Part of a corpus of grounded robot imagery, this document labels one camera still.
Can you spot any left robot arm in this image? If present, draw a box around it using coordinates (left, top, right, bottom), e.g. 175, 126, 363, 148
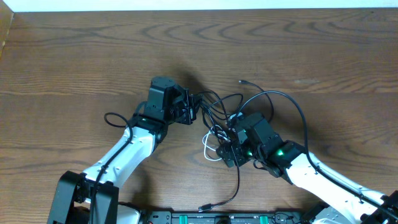
47, 77, 203, 223

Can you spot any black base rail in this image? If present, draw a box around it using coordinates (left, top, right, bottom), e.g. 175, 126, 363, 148
114, 203, 343, 224

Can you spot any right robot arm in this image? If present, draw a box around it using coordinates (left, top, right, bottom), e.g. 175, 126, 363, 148
216, 113, 397, 223

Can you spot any white USB cable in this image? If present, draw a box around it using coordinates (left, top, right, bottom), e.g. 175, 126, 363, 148
201, 125, 231, 162

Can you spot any black USB cable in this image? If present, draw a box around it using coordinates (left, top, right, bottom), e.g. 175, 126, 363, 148
195, 79, 275, 213

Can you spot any right camera black cable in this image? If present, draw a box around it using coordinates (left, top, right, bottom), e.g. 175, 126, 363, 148
233, 90, 398, 218

